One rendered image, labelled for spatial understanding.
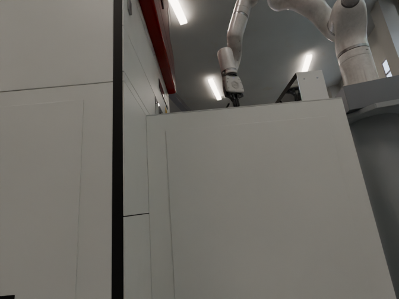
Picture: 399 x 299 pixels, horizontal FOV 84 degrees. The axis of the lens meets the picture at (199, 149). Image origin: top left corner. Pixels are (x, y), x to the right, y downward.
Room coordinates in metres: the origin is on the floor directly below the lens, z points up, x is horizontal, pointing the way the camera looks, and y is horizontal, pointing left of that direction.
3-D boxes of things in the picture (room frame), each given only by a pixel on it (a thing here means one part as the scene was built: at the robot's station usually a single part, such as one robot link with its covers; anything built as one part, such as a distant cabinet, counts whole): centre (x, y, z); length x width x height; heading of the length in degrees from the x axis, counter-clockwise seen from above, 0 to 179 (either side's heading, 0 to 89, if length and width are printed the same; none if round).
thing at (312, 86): (0.99, -0.42, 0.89); 0.55 x 0.09 x 0.14; 0
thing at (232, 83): (1.06, -0.20, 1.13); 0.10 x 0.07 x 0.11; 113
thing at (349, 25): (0.83, -0.70, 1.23); 0.19 x 0.12 x 0.24; 160
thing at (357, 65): (0.87, -0.72, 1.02); 0.19 x 0.19 x 0.18
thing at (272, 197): (1.13, -0.16, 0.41); 0.96 x 0.64 x 0.82; 0
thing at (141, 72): (0.86, 0.17, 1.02); 0.81 x 0.03 x 0.40; 0
